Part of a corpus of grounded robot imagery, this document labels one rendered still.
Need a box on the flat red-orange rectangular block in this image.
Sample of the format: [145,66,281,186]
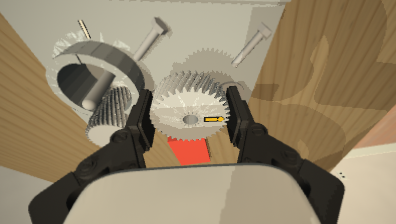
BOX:
[167,136,210,165]

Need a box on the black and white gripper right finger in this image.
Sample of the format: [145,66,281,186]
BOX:
[226,86,345,224]

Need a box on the grey hex-head bolt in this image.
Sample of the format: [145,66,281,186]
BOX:
[133,17,168,61]
[232,23,272,67]

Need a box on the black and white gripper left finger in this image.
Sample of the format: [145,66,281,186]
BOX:
[28,89,156,224]

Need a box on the white gear with orange arrow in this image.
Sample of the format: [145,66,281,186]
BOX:
[149,70,230,142]

